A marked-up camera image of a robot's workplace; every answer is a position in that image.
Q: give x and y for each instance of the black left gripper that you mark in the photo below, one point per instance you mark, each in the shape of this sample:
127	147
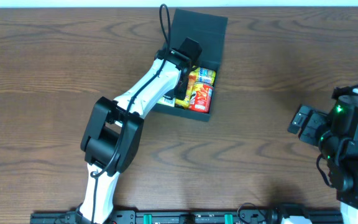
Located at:
181	87

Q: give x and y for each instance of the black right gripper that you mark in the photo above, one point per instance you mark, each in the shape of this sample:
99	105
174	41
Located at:
308	127

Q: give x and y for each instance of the yellow snack packet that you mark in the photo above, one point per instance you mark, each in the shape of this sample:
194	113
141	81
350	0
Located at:
186	101

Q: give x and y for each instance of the green yellow juice carton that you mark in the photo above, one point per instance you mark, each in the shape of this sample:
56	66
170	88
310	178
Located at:
166	101

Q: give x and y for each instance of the red chips can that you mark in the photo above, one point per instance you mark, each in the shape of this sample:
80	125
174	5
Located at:
200	98

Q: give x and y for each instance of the yellow mentos bottle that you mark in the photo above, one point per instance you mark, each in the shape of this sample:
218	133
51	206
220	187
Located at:
205	75

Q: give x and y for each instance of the dark green box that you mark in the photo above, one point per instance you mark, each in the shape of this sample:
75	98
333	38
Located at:
209	31

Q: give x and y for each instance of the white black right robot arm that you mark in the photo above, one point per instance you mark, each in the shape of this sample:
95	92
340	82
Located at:
335	134

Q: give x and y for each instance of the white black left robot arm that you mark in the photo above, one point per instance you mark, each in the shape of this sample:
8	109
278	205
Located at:
113	132

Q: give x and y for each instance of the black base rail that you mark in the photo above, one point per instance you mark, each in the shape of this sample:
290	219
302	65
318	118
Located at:
281	213

